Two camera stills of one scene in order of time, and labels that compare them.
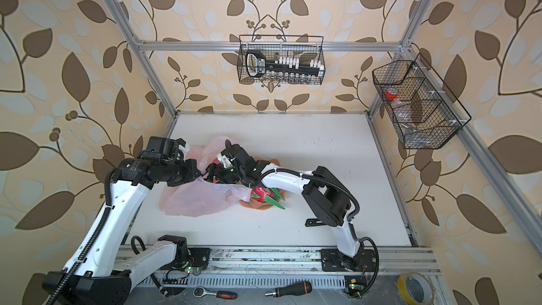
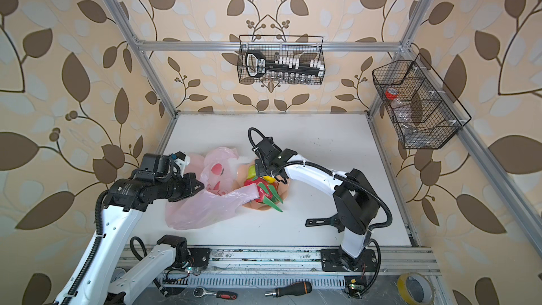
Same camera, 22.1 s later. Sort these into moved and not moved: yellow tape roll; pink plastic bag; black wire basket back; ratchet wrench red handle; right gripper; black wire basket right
Moved: pink plastic bag; right gripper
Not moved: black wire basket back; black wire basket right; yellow tape roll; ratchet wrench red handle
